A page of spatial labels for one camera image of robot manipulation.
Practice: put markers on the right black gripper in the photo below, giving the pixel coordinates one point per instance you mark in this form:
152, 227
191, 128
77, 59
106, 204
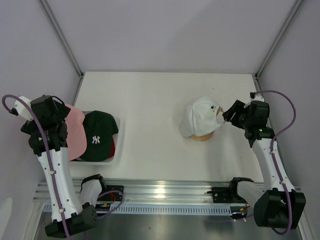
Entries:
238, 107

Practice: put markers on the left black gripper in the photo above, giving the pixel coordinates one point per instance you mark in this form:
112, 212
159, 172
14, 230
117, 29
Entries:
63, 111

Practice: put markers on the white baseball cap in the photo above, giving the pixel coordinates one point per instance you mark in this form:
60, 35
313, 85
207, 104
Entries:
186, 125

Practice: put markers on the dark green baseball cap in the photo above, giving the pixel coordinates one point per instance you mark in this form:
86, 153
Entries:
103, 128

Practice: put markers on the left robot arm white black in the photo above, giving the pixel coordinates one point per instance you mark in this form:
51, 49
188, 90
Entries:
54, 129

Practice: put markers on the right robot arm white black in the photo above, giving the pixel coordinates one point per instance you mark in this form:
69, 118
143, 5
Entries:
279, 206

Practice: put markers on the wooden hat stand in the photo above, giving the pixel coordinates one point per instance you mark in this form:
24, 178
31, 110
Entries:
201, 137

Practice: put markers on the pink baseball cap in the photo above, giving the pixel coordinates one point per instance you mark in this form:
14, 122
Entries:
76, 135

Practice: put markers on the lavender baseball cap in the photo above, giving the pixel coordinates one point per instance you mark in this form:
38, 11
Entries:
88, 132

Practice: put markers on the red baseball cap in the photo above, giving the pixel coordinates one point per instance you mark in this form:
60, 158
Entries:
112, 149

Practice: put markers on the white plastic basket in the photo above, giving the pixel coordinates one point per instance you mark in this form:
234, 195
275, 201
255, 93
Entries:
118, 141

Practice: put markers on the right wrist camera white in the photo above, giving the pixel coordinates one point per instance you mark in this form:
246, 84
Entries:
254, 97

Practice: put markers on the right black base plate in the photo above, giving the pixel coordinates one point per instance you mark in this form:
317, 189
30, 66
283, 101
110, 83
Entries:
221, 195

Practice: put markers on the white slotted cable duct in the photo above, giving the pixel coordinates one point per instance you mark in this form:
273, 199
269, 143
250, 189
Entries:
151, 209

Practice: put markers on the left aluminium frame post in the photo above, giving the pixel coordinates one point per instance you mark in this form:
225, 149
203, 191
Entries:
49, 14

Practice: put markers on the aluminium frame post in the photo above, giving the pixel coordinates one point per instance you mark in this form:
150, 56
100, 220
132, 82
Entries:
288, 22
49, 14

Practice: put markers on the aluminium mounting rail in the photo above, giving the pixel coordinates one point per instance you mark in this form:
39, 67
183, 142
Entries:
137, 191

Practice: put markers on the right aluminium frame post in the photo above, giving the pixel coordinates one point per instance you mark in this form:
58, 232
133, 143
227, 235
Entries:
288, 22

